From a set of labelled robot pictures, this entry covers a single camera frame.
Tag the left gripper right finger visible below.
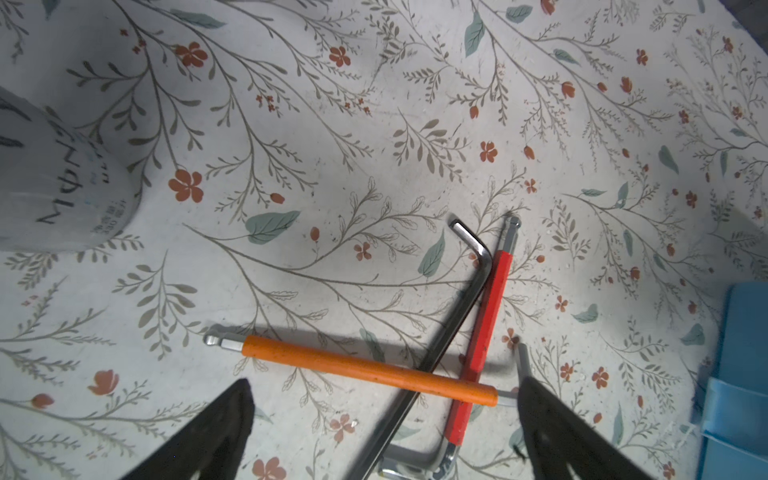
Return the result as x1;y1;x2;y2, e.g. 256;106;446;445
518;377;649;479

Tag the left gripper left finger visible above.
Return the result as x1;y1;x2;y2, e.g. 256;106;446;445
125;379;255;479

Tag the red pencil tool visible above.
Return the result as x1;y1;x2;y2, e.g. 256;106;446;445
378;214;521;479

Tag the orange pen tool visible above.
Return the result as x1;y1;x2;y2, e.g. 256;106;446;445
203;332;520;407

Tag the black thin rod tool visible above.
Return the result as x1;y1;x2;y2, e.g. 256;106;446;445
346;217;493;480

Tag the blue plastic tool box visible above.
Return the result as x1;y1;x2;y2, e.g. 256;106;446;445
696;282;767;479

